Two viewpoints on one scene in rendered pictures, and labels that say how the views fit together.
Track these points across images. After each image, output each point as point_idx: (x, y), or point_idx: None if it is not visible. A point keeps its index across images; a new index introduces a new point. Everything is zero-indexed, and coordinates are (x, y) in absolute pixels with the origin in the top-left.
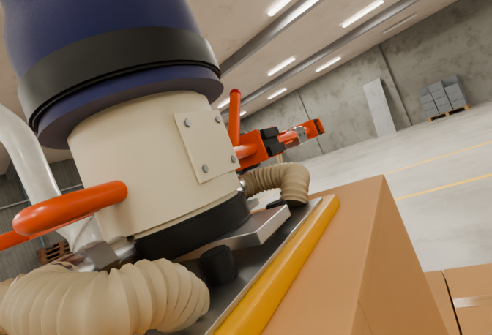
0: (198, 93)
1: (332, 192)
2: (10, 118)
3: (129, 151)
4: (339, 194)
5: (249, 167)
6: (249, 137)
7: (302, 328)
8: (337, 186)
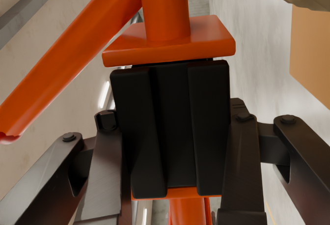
0: None
1: (319, 61)
2: None
3: None
4: (315, 16)
5: (236, 111)
6: (139, 26)
7: None
8: (316, 93)
